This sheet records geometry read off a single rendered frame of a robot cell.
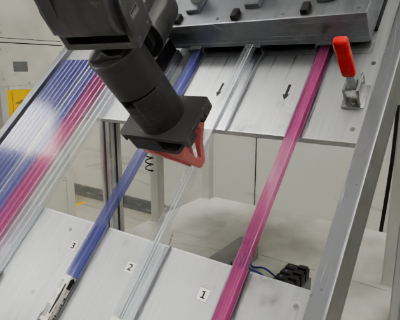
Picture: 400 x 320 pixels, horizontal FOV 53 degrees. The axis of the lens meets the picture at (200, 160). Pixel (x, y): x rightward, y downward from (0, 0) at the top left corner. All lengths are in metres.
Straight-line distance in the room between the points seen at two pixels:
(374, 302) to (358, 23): 0.55
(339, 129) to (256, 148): 1.98
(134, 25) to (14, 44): 1.45
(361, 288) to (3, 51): 1.47
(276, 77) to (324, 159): 1.74
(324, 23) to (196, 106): 0.23
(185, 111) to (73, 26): 0.16
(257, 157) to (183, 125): 2.05
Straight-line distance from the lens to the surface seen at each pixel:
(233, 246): 0.97
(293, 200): 2.45
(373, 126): 0.50
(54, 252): 0.62
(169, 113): 0.45
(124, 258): 0.54
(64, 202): 2.00
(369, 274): 1.01
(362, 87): 0.54
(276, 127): 0.55
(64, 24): 0.39
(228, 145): 2.57
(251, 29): 0.64
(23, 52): 1.83
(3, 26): 1.80
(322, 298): 0.42
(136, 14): 0.38
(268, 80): 0.61
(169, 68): 0.71
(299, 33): 0.62
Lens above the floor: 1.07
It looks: 13 degrees down
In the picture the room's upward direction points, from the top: straight up
